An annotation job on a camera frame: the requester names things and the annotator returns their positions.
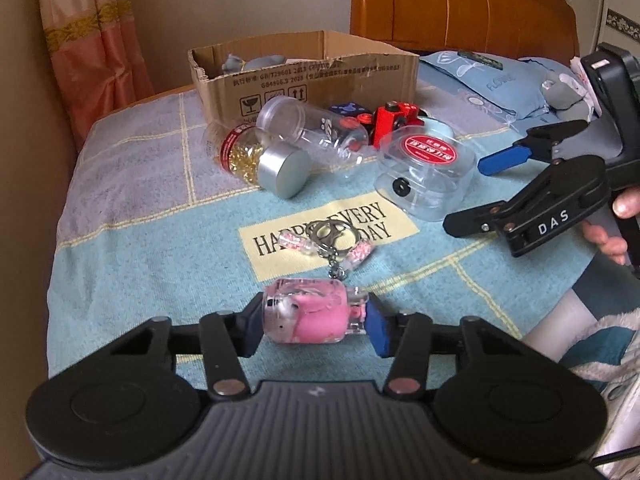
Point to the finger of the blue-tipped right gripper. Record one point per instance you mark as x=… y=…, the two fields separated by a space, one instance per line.
x=561 y=196
x=538 y=144

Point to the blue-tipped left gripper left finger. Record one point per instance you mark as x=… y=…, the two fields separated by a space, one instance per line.
x=221 y=339

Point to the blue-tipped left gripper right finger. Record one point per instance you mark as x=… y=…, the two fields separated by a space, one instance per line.
x=410 y=340

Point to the pink pig keychain bottle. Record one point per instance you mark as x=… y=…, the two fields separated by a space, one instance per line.
x=318 y=310

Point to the clear round container red label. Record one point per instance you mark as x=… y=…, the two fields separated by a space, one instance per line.
x=425 y=176

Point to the red wooden toy train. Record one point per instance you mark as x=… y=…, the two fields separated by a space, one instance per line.
x=389 y=118

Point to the gold bead jar silver lid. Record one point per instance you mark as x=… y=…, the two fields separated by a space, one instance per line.
x=258 y=157

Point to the black blue toy train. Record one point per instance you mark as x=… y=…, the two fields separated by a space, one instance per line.
x=352 y=114

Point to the clear plastic jar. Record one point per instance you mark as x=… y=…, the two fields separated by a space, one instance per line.
x=333 y=141

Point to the grey cat toy figure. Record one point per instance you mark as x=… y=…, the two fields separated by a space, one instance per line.
x=234 y=64

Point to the person right hand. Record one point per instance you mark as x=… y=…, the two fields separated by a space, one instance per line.
x=614 y=239

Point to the grey plush toy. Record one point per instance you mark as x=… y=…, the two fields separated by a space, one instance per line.
x=568 y=98

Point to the blue floral pillow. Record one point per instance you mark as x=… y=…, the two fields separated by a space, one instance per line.
x=506 y=88

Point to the wooden headboard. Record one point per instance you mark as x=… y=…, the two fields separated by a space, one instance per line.
x=510 y=28

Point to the striped towel blanket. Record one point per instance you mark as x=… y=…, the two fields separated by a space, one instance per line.
x=151 y=226

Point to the cardboard box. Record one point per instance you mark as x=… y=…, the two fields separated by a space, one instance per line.
x=323 y=68

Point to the pink curtain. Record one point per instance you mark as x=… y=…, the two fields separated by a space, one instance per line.
x=96 y=58

